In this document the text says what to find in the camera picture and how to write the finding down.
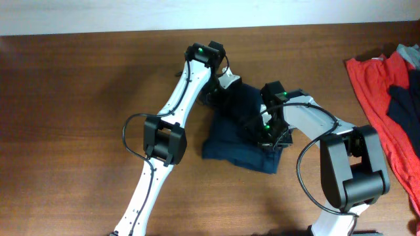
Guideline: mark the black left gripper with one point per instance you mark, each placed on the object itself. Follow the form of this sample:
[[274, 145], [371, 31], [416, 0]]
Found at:
[[220, 102]]

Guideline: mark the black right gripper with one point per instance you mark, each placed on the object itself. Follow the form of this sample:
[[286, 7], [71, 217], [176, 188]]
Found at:
[[264, 141]]

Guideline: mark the dark blue shirt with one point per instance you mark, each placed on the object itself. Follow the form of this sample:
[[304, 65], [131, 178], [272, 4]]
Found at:
[[230, 139]]

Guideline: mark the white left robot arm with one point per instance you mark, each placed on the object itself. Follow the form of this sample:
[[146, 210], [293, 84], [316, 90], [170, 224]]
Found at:
[[164, 141]]

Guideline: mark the red garment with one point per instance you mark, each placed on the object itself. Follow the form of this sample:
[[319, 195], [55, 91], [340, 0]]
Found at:
[[371, 80]]

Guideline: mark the black garment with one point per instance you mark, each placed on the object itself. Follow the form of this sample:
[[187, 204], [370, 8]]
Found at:
[[403, 108]]

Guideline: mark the grey garment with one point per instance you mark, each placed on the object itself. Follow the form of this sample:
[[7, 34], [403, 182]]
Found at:
[[410, 54]]

